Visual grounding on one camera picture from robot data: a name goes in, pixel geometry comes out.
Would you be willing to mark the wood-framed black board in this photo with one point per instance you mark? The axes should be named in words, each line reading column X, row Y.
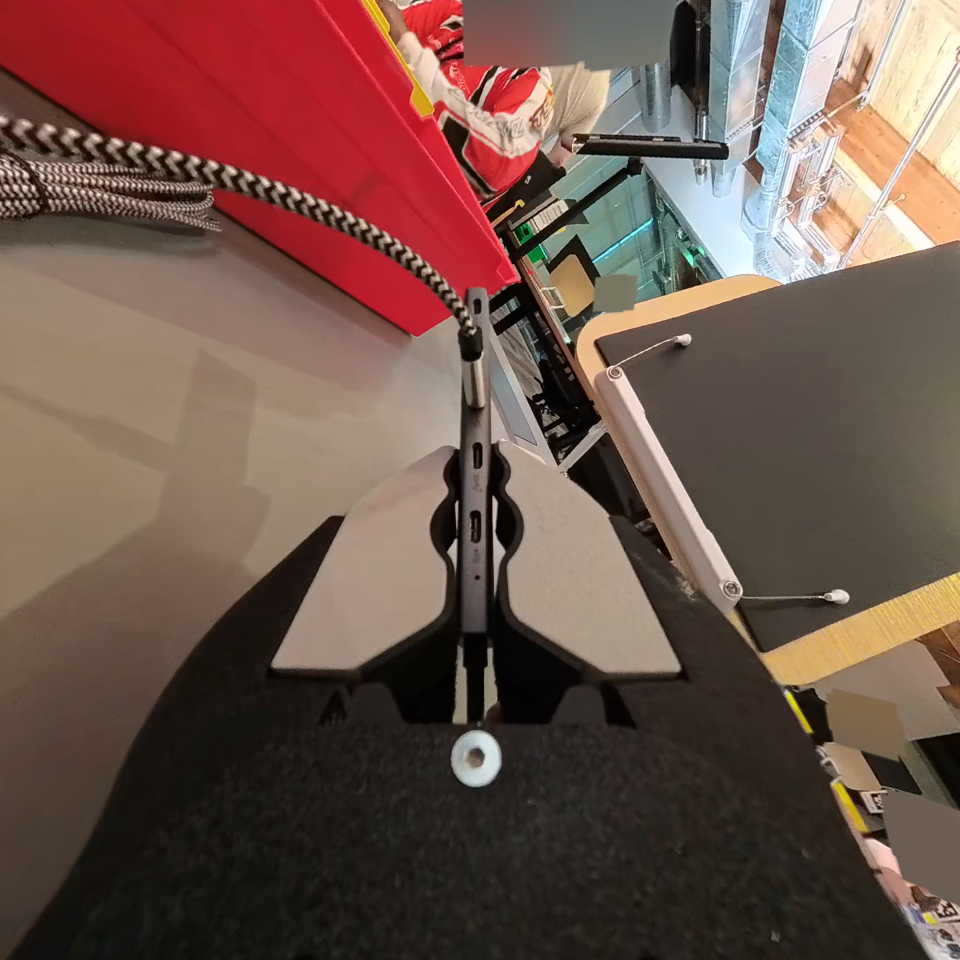
column 810, row 450

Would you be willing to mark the rectangular silver duct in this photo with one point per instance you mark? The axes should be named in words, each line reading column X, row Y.
column 802, row 75

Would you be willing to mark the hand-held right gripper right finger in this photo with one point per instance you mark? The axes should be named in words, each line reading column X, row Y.
column 577, row 585

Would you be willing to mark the red storage bin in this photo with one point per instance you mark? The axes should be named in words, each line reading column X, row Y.
column 262, row 97

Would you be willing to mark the yellow bin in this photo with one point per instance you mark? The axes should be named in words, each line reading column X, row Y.
column 416, row 67

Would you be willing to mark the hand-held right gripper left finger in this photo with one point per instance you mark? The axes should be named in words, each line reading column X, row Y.
column 375, row 585

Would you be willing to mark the tan backed chair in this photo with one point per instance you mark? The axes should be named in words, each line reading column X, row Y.
column 574, row 285

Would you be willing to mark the grey desk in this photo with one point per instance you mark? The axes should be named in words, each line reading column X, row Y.
column 150, row 412

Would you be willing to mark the grey USB hub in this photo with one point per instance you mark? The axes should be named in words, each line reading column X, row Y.
column 476, row 585

